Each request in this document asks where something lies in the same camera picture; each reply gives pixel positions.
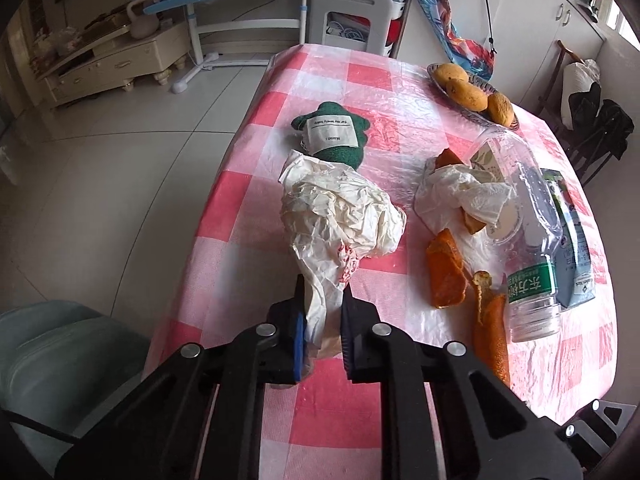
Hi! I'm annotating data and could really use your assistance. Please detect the green knit cloth white label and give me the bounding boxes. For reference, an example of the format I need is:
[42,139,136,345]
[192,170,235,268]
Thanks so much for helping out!
[291,101,373,170]

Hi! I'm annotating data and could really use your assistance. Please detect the clear plastic bottle green label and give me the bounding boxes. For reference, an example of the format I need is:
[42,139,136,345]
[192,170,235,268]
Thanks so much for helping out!
[467,125,566,343]

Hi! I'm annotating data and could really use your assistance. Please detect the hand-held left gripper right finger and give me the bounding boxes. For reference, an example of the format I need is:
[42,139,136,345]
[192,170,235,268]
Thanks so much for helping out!
[340,285,583,480]

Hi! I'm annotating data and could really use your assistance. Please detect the dark snack packet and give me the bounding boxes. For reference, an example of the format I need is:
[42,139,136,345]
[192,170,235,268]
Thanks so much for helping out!
[542,167,598,311]

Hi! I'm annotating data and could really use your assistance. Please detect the white plastic stool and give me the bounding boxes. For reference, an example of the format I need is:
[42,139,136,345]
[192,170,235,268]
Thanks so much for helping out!
[306,0,407,58]

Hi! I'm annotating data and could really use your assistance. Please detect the white tissue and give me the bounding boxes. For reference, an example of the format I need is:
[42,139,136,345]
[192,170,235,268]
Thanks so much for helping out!
[414,157,521,233]

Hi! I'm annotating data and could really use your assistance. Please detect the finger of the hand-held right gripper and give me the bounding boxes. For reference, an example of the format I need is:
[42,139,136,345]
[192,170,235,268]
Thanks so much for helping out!
[560,397,626,471]

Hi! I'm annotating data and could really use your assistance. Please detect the black clothes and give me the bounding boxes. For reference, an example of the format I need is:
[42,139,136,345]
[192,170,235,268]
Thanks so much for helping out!
[567,80,636,161]

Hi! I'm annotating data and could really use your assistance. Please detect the dark wooden chair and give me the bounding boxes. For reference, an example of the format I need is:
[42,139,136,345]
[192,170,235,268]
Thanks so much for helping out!
[537,40,636,186]

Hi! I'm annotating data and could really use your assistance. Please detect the black hanging cord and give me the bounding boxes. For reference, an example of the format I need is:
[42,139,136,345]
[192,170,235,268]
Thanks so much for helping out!
[477,0,501,56]

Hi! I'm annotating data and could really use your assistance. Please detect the cream tv cabinet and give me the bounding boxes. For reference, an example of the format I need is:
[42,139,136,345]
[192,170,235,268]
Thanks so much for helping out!
[30,20,193,108]

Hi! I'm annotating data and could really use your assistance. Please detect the red white checkered tablecloth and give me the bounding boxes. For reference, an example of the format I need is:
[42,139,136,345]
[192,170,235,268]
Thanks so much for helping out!
[142,42,618,480]

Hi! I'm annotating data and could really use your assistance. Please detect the orange peel piece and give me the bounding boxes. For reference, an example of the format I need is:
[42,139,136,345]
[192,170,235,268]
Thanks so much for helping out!
[470,271,512,388]
[426,229,468,309]

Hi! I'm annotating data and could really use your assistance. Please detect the colourful printed bag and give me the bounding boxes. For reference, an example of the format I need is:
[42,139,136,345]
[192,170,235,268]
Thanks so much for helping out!
[407,0,496,81]

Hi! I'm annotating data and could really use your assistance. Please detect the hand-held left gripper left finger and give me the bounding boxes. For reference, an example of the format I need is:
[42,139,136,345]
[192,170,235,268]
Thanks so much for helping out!
[55,272,308,480]

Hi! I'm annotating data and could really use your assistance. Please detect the yellow mango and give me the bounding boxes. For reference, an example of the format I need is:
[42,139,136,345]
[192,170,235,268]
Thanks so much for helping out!
[446,79,488,112]
[432,62,471,92]
[487,91,514,127]

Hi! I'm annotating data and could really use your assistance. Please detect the white wall cabinet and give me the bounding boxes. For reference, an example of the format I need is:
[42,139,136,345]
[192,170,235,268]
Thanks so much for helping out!
[492,0,608,106]

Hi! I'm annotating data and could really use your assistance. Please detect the white plastic bag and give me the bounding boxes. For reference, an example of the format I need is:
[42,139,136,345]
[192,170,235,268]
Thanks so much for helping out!
[279,152,407,361]

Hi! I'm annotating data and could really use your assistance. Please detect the pale pink kettlebell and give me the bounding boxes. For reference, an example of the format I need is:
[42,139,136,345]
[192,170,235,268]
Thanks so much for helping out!
[125,0,161,40]

